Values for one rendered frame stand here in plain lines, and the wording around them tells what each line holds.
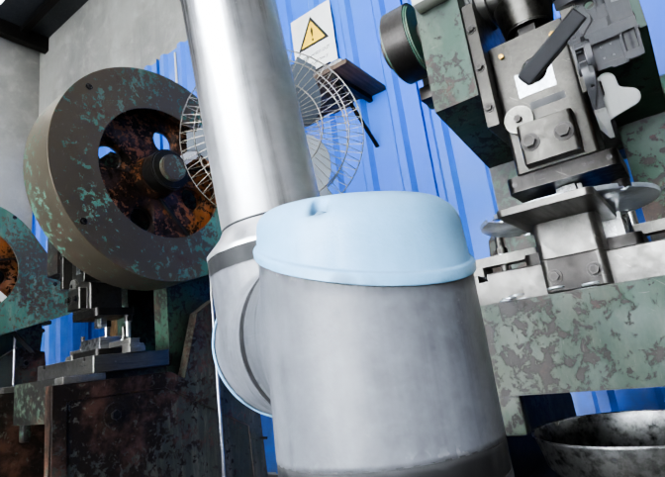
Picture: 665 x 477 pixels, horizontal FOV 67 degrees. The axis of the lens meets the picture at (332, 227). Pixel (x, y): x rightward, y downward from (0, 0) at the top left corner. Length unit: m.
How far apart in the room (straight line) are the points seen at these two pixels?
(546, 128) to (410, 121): 1.65
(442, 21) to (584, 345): 0.71
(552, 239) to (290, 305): 0.71
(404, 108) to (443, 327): 2.45
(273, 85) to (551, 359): 0.60
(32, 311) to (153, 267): 1.80
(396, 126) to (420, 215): 2.38
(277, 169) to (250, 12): 0.14
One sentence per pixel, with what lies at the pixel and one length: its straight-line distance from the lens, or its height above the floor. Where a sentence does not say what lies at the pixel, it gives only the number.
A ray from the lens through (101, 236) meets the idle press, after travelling 1.75.
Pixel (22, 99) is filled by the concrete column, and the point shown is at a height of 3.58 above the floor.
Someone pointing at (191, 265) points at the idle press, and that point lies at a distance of 1.91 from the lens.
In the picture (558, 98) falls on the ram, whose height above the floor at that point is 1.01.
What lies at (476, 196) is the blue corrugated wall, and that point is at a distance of 2.37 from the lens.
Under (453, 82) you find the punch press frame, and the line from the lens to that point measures 1.10.
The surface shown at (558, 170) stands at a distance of 1.04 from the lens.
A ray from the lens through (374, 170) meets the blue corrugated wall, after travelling 2.63.
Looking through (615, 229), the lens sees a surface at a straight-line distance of 1.03.
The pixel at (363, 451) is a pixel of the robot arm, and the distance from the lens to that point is 0.22.
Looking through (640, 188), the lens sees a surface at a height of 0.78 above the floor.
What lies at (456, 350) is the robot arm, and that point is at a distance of 0.23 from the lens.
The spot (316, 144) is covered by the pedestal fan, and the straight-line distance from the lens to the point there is 1.57.
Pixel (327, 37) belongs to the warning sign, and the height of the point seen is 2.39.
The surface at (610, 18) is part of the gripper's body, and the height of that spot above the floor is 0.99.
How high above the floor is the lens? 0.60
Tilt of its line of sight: 14 degrees up
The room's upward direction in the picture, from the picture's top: 8 degrees counter-clockwise
